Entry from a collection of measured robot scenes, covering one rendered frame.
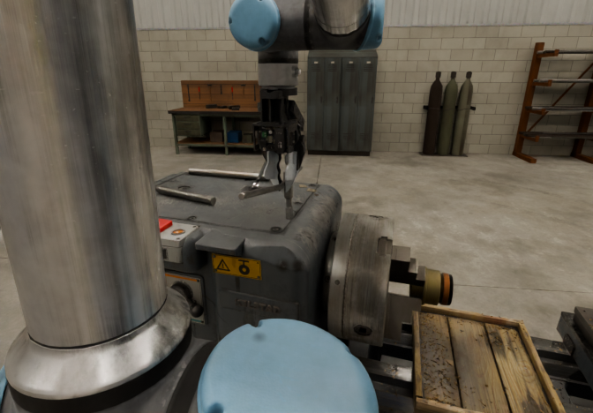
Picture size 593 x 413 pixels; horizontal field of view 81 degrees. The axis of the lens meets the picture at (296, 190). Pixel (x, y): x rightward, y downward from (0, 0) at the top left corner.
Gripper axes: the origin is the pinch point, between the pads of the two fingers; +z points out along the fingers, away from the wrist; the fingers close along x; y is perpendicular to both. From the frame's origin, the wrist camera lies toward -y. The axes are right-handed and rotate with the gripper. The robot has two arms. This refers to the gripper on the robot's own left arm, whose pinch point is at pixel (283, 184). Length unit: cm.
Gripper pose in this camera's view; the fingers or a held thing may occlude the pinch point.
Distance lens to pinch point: 74.0
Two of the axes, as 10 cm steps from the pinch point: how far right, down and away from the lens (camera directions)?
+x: 9.6, 0.9, -2.7
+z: 0.0, 9.5, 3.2
